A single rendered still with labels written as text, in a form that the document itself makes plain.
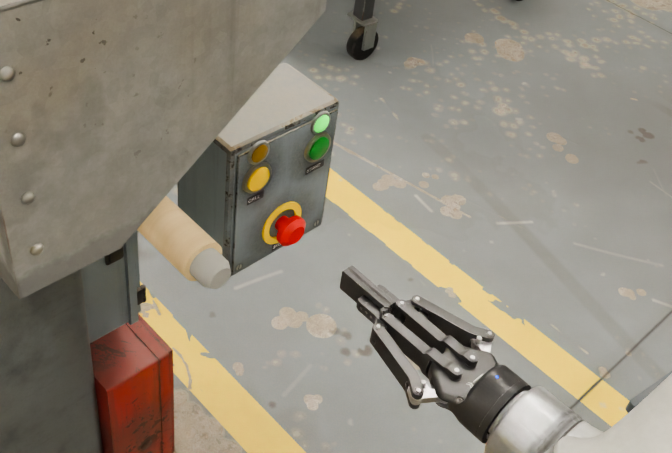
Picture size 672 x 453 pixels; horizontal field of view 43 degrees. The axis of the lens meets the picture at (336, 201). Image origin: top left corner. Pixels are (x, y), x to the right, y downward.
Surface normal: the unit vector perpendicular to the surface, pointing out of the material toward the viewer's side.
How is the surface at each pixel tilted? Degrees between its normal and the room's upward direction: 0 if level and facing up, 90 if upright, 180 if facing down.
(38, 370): 90
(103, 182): 90
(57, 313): 90
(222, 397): 0
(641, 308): 0
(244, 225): 90
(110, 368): 0
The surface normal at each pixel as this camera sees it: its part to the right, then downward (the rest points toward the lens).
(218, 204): -0.72, 0.40
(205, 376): 0.11, -0.73
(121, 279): 0.69, 0.54
